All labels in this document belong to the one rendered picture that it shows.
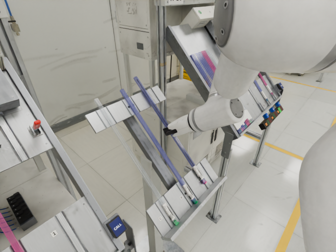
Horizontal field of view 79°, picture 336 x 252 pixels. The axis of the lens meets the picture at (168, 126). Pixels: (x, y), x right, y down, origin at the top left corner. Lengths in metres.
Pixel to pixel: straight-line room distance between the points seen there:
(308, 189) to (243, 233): 1.46
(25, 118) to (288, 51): 0.71
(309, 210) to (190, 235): 1.39
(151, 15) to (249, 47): 1.17
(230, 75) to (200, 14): 0.93
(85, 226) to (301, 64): 0.66
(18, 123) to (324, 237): 0.74
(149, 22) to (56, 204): 1.04
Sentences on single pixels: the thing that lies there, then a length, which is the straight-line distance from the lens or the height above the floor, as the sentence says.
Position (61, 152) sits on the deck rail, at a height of 0.96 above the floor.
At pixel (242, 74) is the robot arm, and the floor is 1.24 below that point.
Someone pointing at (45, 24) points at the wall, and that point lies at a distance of 2.43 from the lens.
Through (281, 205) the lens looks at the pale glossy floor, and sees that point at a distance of 1.90.
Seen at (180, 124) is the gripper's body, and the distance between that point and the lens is 0.69.
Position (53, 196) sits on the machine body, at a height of 0.62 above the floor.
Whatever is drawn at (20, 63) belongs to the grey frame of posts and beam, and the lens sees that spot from 0.87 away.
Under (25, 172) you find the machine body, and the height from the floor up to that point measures 0.62.
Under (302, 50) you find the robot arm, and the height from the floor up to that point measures 1.34.
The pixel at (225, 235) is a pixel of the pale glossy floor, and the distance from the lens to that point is 1.62.
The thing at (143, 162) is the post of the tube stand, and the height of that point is 0.80.
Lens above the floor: 1.38
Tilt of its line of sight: 34 degrees down
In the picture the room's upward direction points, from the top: straight up
